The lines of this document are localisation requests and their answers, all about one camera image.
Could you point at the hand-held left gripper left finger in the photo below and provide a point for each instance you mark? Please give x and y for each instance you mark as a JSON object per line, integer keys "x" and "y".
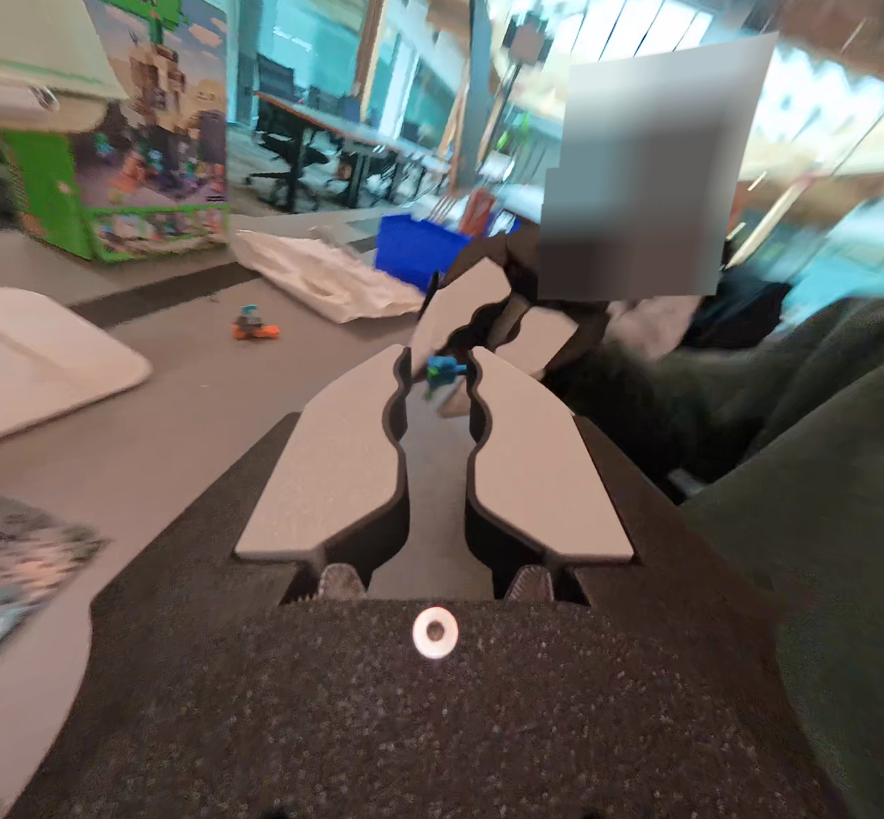
{"x": 324, "y": 480}

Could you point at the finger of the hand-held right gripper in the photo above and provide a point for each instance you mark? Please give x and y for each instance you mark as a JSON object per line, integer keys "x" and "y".
{"x": 456, "y": 301}
{"x": 542, "y": 339}

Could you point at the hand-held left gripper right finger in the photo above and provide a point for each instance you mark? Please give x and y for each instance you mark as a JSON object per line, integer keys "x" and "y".
{"x": 545, "y": 480}

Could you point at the blue toy figure torso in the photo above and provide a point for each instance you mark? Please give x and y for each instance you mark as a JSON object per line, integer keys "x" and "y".
{"x": 442, "y": 370}

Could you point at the person's right forearm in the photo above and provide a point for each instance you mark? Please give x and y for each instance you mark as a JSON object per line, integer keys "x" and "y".
{"x": 690, "y": 404}

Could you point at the grey desk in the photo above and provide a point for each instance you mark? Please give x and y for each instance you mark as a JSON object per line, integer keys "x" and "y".
{"x": 207, "y": 418}

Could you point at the wood-edged background desk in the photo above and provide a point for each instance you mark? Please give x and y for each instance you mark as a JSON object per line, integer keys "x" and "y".
{"x": 331, "y": 121}

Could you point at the blue plastic bin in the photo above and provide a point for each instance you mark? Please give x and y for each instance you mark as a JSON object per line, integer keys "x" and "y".
{"x": 414, "y": 246}

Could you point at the orange box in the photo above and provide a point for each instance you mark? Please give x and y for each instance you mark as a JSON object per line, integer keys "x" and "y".
{"x": 480, "y": 211}

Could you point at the white paper bag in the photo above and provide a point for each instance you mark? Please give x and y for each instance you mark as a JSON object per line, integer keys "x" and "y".
{"x": 318, "y": 273}

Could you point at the small orange brick figure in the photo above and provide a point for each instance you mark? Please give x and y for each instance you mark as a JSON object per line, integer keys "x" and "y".
{"x": 255, "y": 330}

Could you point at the grey brick building model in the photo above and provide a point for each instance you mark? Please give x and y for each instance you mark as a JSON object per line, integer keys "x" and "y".
{"x": 34, "y": 556}

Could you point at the green toy box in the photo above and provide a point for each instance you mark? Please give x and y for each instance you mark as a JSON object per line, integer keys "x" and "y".
{"x": 159, "y": 142}

